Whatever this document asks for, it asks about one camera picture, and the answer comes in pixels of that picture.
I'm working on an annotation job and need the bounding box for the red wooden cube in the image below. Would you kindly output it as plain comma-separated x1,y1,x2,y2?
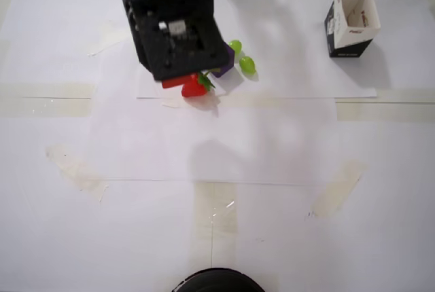
161,73,200,90

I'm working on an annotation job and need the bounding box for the beige masking tape strip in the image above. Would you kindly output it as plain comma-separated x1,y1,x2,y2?
86,20,137,58
45,142,109,204
335,98,435,122
311,159,368,219

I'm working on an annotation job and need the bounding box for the black round object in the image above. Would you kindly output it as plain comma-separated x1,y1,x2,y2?
171,267,266,292

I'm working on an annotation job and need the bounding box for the white and black cardboard box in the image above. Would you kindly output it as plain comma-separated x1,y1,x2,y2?
324,0,381,58

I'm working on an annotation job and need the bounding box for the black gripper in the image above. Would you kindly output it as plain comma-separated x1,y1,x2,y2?
124,0,229,82

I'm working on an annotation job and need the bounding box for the red toy strawberry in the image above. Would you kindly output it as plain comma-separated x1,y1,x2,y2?
181,70,217,98

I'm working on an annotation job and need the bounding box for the purple wooden cube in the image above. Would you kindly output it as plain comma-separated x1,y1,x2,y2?
211,42,236,79

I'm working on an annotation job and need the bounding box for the clear glossy tape strip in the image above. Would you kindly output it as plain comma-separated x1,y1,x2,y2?
194,181,239,237
0,83,96,118

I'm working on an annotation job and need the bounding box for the white paper sheet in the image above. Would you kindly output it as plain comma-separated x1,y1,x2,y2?
87,96,343,185
135,0,378,99

